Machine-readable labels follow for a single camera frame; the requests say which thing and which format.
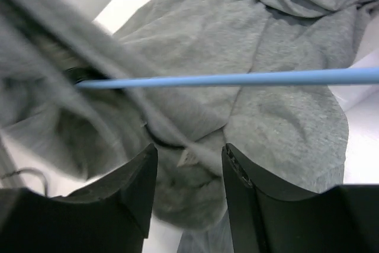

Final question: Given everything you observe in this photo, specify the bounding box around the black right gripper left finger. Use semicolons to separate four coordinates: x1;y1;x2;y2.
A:
1;145;158;252

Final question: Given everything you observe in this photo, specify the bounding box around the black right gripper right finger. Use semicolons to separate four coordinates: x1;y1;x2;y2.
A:
222;143;378;253

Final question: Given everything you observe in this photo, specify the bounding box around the grey t shirt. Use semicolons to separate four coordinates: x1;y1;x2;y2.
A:
1;0;378;252

